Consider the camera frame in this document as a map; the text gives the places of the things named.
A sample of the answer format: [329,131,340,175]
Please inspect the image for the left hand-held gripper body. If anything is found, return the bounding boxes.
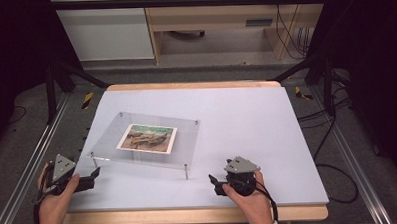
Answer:
[42,153,78,197]

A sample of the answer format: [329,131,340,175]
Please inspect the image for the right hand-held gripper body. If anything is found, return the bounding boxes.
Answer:
[223,155,262,197]

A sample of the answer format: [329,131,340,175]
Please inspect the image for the clear acrylic photo frame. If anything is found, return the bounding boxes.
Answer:
[84,108,203,184]

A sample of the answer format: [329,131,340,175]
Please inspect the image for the landscape painting print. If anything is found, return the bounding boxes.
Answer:
[115,122,179,157]

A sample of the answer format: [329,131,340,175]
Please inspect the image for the person's right hand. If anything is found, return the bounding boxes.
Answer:
[222,170,275,224]

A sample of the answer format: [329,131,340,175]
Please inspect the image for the person's left hand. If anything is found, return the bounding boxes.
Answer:
[36,160,82,224]

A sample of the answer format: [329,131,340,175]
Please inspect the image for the white table cover sheet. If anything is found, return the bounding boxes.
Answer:
[65,83,330,215]

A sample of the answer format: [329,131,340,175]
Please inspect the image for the wooden table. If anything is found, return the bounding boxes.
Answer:
[58,77,329,224]

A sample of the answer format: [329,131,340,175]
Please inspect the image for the left yellow clamp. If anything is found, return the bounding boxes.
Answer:
[80,91,95,110]

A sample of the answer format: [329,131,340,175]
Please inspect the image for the yellow clamp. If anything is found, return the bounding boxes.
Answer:
[294,85,314,102]
[80,91,95,110]

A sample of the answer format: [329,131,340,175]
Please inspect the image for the black metal stand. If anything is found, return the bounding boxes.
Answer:
[266,50,339,121]
[44,58,112,125]

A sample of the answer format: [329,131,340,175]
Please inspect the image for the right yellow clamp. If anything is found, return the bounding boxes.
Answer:
[294,85,314,102]

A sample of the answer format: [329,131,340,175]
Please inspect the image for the black curtain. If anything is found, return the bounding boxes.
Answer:
[302,0,397,192]
[0,0,86,152]

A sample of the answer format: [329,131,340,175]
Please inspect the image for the dark curved object under desk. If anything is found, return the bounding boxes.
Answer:
[167,29,207,41]

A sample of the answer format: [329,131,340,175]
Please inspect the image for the grey label plate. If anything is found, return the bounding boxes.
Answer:
[244,18,274,28]

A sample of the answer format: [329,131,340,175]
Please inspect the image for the white cabinet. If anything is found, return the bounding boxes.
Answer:
[49,0,156,63]

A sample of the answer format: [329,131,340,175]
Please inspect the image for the light wooden desk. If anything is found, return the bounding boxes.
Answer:
[142,0,333,66]

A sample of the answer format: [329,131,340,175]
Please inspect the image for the aluminium floor rail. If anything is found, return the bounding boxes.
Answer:
[309,84,394,224]
[0,92,75,224]

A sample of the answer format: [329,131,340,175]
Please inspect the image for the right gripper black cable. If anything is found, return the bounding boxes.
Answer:
[253,180,280,223]

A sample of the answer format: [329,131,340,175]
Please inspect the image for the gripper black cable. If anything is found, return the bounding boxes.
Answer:
[31,196,46,224]
[253,180,280,223]

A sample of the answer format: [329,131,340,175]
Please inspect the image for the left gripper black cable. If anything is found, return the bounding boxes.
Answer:
[31,196,46,224]

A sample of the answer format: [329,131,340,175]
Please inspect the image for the thin black floor cable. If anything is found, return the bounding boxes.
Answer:
[7,105,28,126]

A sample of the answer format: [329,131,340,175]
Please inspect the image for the looped black floor cable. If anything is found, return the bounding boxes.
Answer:
[311,113,360,206]

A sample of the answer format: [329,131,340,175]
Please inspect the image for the hanging black cables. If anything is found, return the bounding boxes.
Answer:
[272,0,312,61]

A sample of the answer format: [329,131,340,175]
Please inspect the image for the black horizontal frame bar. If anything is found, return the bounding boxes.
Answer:
[49,0,331,14]

